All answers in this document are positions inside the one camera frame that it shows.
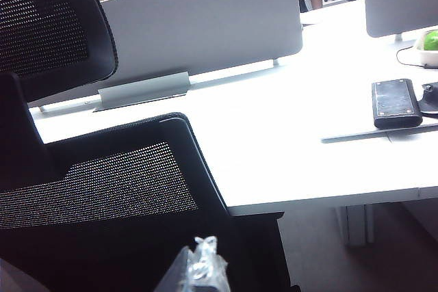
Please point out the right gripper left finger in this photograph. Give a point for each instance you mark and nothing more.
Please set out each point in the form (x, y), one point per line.
(172, 275)

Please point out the wide grey desk divider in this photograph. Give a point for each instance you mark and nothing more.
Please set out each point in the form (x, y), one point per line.
(205, 22)

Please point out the black leather case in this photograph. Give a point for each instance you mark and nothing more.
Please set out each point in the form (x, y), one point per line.
(395, 104)

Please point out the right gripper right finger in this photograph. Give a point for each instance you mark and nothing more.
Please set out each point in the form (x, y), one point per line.
(205, 268)

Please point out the green and white desk gadget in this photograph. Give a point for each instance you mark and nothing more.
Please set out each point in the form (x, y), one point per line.
(429, 46)

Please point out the thin white desk mat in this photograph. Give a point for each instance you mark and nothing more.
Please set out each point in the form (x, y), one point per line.
(369, 133)

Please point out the black computer mouse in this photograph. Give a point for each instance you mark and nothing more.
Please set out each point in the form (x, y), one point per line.
(430, 98)

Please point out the black mesh office chair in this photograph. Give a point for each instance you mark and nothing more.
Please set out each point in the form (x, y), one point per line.
(102, 203)

